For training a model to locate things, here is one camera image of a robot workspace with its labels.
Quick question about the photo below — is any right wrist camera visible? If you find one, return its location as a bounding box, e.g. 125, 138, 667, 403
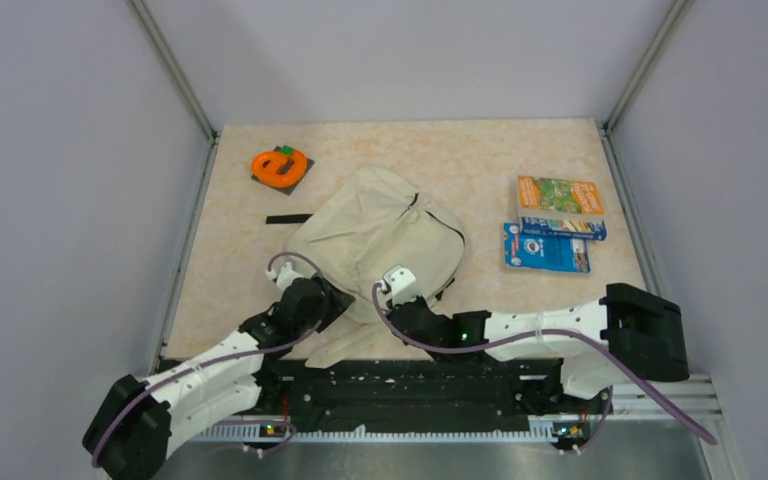
382, 265, 422, 308

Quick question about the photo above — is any blue illustrated cover book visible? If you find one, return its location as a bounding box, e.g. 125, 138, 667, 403
520, 217, 607, 241

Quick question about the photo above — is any dark square mat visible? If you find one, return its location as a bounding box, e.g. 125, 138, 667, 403
252, 145, 316, 197

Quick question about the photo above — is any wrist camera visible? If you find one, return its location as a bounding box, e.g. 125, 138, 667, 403
266, 261, 304, 292
382, 265, 422, 308

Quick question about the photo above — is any orange green book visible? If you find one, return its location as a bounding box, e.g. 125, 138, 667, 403
516, 175, 605, 219

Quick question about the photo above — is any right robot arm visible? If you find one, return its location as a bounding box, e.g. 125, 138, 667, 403
373, 282, 690, 412

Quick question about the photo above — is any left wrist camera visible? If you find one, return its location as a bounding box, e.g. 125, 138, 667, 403
266, 261, 304, 292

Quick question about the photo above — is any cream canvas backpack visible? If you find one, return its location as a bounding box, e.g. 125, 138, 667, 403
285, 167, 466, 369

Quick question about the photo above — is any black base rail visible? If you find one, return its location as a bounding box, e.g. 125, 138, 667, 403
241, 360, 609, 434

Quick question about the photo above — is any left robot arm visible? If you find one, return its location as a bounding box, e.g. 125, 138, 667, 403
82, 275, 355, 479

